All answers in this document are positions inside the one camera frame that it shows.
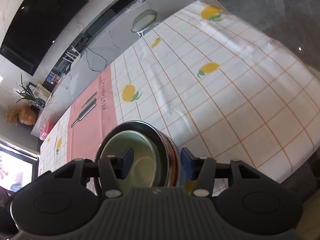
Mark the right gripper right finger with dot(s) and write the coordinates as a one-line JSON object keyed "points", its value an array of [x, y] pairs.
{"points": [[201, 170]]}

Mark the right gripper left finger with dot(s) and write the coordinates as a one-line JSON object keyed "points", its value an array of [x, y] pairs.
{"points": [[111, 169]]}

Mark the orange steel bowl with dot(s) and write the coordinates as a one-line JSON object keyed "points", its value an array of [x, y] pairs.
{"points": [[163, 143]]}

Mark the green ceramic bowl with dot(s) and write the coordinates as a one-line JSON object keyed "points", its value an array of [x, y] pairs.
{"points": [[146, 168]]}

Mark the pink restaurant placemat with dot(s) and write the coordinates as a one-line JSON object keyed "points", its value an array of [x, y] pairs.
{"points": [[92, 117]]}

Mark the pink storage box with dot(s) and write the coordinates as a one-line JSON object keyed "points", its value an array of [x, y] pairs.
{"points": [[45, 130]]}

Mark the checked lemon tablecloth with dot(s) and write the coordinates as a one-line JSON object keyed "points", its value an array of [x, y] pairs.
{"points": [[216, 85]]}

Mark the blue white vase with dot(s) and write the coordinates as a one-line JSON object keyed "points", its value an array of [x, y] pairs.
{"points": [[40, 103]]}

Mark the orange ceramic vase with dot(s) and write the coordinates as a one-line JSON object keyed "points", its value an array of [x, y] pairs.
{"points": [[27, 116]]}

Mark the white wifi router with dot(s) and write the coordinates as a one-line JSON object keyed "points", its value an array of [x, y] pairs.
{"points": [[71, 56]]}

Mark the green potted plant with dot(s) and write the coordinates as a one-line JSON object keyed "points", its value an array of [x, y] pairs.
{"points": [[25, 92]]}

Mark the white rolling stool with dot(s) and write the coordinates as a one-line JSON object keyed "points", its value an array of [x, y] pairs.
{"points": [[144, 21]]}

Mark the black wall television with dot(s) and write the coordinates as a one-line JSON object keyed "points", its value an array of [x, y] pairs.
{"points": [[34, 28]]}

